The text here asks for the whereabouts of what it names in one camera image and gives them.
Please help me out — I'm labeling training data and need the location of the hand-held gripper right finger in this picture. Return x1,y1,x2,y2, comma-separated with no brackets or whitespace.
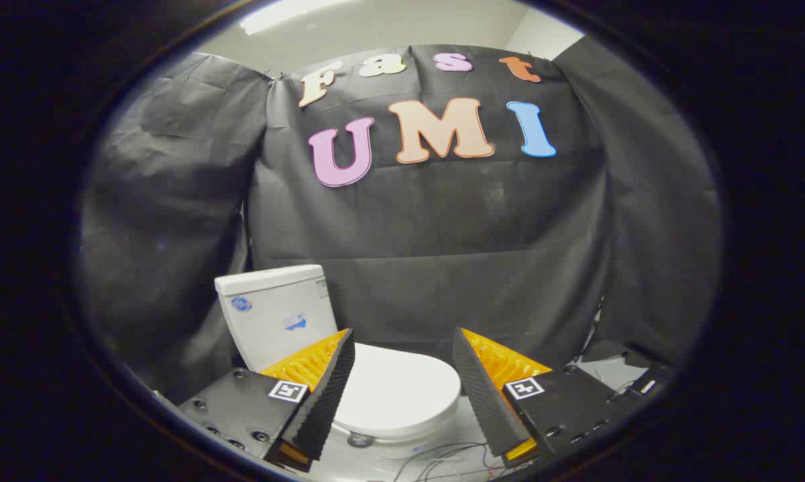
451,327,644,469

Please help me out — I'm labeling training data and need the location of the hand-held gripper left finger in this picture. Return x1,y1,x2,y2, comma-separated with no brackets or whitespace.
178,328,356,473

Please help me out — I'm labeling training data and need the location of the white toilet lid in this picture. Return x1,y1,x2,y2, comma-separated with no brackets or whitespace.
332,343,462,443

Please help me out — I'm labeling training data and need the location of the white toilet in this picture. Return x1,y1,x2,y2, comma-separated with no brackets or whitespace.
214,264,463,463

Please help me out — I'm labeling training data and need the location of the black backdrop cloth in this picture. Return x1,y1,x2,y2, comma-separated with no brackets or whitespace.
78,44,721,406

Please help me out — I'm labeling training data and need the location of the small black box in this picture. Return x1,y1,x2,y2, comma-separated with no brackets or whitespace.
627,363,674,404

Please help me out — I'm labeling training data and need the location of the bundle of thin cables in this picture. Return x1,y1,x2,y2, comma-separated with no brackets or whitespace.
392,440,510,481

